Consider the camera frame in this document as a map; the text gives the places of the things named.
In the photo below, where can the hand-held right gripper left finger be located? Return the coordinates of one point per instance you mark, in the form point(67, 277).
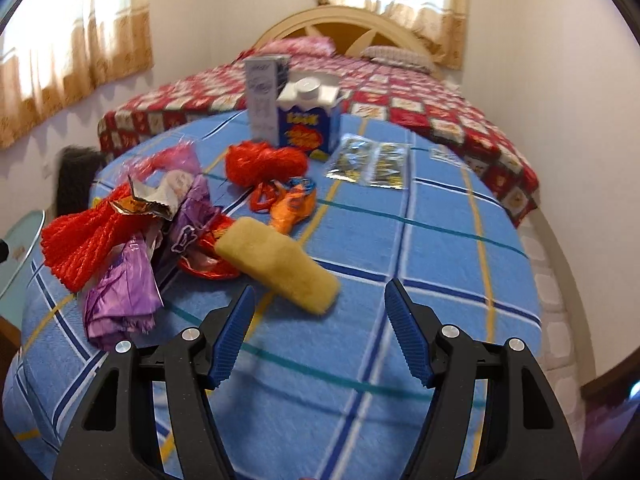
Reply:
point(234, 340)

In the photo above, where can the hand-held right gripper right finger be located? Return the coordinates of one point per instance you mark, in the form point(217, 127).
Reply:
point(407, 335)

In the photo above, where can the orange plastic wrapper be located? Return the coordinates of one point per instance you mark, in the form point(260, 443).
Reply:
point(295, 205)

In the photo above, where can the light blue bin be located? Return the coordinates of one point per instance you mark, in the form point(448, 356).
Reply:
point(20, 260)

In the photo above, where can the red plastic wrapper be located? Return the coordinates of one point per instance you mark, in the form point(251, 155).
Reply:
point(202, 260)

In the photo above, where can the yellow sponge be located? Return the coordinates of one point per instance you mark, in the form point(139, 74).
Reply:
point(280, 265)

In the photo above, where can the blue plaid blanket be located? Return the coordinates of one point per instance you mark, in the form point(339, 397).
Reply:
point(380, 240)

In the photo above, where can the purple foil wrapper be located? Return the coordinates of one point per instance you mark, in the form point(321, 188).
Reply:
point(122, 295)
point(195, 210)

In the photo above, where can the silver foil wrapper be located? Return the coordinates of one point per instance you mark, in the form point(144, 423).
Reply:
point(150, 200)

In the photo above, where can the silver foil packet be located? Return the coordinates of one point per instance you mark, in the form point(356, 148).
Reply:
point(390, 167)

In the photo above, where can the small red mesh ball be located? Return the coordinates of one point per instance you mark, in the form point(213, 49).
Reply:
point(262, 162)

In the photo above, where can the large red mesh bag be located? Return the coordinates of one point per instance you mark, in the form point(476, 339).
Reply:
point(80, 245)

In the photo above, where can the small white packet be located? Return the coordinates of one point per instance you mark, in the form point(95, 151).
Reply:
point(450, 156)

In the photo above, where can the clear foil sachets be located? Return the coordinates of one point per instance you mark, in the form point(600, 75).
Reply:
point(350, 160)

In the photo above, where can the pink plastic bag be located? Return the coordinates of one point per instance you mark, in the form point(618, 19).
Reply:
point(172, 162)

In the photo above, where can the blue and white carton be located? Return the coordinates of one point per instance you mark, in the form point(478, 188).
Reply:
point(310, 125)

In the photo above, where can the bed with red quilt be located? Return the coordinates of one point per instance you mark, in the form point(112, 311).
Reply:
point(440, 105)

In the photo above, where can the grey carton box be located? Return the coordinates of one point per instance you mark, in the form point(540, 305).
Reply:
point(260, 95)

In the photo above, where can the striped pillow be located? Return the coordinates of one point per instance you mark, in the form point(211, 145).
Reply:
point(400, 57)

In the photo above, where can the pink pillow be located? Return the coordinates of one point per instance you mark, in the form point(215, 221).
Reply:
point(295, 47)

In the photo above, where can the cream wooden headboard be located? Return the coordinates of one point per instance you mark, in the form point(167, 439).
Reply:
point(350, 25)

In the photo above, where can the narrow beige patterned curtain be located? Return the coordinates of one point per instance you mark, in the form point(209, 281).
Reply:
point(430, 20)

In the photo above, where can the wide beige patterned curtain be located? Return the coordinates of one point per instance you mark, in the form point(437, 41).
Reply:
point(75, 50)

